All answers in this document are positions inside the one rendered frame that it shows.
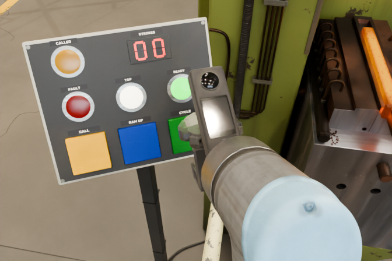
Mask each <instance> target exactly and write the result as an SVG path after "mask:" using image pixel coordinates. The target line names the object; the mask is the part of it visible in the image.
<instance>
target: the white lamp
mask: <svg viewBox="0 0 392 261"><path fill-rule="evenodd" d="M120 101H121V103H122V105H123V106H125V107H126V108H130V109H132V108H136V107H139V106H140V105H141V103H142V101H143V94H142V92H141V91H140V89H139V88H137V87H135V86H128V87H126V88H124V89H123V90H122V92H121V94H120Z"/></svg>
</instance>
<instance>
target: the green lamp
mask: <svg viewBox="0 0 392 261"><path fill-rule="evenodd" d="M171 93H172V95H173V96H174V97H175V98H177V99H179V100H183V99H186V98H188V97H189V96H190V95H191V91H190V87H189V84H188V79H186V78H184V77H180V78H177V79H176V80H175V81H174V82H173V83H172V84H171Z"/></svg>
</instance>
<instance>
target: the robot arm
mask: <svg viewBox="0 0 392 261"><path fill-rule="evenodd" d="M188 84H189V87H190V91H191V96H192V100H193V103H194V108H195V112H193V113H192V114H190V115H189V116H187V117H186V118H185V119H184V120H182V121H181V122H180V124H179V125H178V134H179V138H180V140H182V141H185V142H187V141H189V142H190V147H192V150H193V152H194V159H195V165H194V163H191V167H192V175H193V177H194V179H195V181H196V183H197V185H198V187H199V188H200V190H201V192H202V191H205V193H206V195H207V196H208V198H209V200H210V201H211V203H212V205H213V207H214V209H215V210H216V211H217V213H218V214H219V217H220V219H221V220H222V222H223V223H224V225H225V227H226V229H227V230H228V233H229V236H230V241H231V247H232V261H361V257H362V238H361V233H360V230H359V227H358V224H357V222H356V220H355V218H354V217H353V215H352V214H351V212H350V211H349V210H348V209H347V208H346V207H345V206H344V205H343V204H342V203H341V202H340V201H339V200H338V198H337V197H336V196H335V195H334V194H333V193H332V192H331V191H330V190H329V189H328V188H327V187H326V186H324V185H323V184H321V183H319V182H318V181H316V180H313V179H311V178H309V177H308V176H307V175H306V174H304V173H303V172H301V171H300V170H299V169H297V168H296V167H295V166H294V165H292V164H291V163H290V162H288V161H287V160H285V159H284V158H283V157H281V156H280V155H279V154H278V153H277V152H275V151H274V150H273V149H271V148H270V147H268V146H267V145H266V144H265V143H263V142H262V141H260V140H258V139H256V138H254V137H251V136H241V135H242V134H243V126H242V122H240V121H239V120H238V119H237V118H236V116H235V111H234V108H233V104H232V100H231V97H230V93H229V89H228V85H227V82H226V78H225V74H224V71H223V68H222V67H221V66H213V67H208V68H201V69H194V70H191V71H190V72H189V75H188ZM196 174H197V177H196ZM197 178H198V179H197Z"/></svg>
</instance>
